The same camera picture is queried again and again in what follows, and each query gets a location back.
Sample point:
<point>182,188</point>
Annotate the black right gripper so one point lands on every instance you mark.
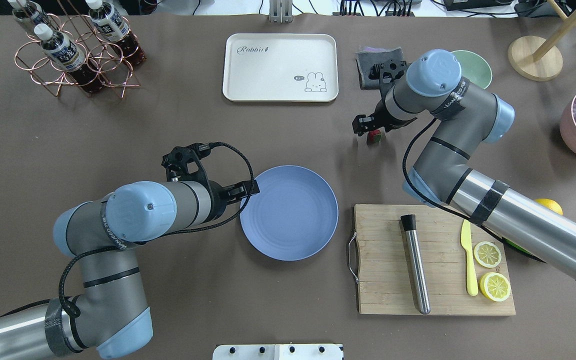
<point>379,118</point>

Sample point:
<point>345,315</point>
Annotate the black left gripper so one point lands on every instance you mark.
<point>217,202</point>

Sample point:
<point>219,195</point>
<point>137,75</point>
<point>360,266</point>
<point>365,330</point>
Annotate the red strawberry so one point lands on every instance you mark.
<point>373,137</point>

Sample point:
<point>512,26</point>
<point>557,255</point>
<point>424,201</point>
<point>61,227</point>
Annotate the blue round plate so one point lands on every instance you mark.
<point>294,215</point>

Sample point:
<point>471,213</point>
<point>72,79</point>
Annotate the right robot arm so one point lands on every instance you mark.
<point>468,115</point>

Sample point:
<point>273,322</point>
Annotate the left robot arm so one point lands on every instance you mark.
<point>112,315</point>

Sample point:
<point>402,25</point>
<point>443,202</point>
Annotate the grey folded cloth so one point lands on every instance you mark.
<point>370,60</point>

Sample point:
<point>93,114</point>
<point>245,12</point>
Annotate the steel muddler black tip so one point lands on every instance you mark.
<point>408,222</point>

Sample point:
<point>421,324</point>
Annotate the green bowl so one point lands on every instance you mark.
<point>474,67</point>

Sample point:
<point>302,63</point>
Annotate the cream rabbit tray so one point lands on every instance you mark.
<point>280,67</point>

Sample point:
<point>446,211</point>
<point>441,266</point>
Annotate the yellow plastic knife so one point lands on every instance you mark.
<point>467,246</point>

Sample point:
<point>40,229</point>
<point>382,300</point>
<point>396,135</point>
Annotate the wooden cutting board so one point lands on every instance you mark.
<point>384,271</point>

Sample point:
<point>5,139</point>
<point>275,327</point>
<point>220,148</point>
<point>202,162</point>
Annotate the upper lemon slice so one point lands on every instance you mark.
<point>487,254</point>

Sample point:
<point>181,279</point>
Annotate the lemon slice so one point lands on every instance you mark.
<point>487,254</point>
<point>495,286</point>

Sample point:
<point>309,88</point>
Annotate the green lime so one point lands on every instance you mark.
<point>517,247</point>

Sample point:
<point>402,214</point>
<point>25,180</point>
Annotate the wooden stand with base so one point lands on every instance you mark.
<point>536,58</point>

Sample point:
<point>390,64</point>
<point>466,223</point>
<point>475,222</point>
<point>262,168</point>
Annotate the upper whole lemon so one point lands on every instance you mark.
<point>550,204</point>

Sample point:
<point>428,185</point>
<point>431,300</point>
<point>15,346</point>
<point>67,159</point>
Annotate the lower lemon slice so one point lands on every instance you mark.
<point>495,286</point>

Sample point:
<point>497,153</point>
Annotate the back right tea bottle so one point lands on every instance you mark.
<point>112,27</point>

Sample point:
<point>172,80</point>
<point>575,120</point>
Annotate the tea bottle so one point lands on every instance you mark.
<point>66,53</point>
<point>112,27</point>
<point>28,14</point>

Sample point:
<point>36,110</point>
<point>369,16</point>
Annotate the front tea bottle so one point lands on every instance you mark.
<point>66,53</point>

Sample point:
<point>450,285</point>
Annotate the back left tea bottle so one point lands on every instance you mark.
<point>28,14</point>

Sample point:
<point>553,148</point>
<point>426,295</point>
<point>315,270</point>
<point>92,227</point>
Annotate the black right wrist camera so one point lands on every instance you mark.
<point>386,74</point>

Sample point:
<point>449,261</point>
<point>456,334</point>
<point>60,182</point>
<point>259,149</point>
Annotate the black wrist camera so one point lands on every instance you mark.
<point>183,163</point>
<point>386,74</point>

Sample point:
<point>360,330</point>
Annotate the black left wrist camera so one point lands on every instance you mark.
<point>183,163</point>

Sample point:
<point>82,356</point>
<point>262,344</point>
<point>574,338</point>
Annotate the white mount plate with bolts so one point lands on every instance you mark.
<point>285,351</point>

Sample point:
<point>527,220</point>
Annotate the copper wire bottle rack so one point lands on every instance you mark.
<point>91,50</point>

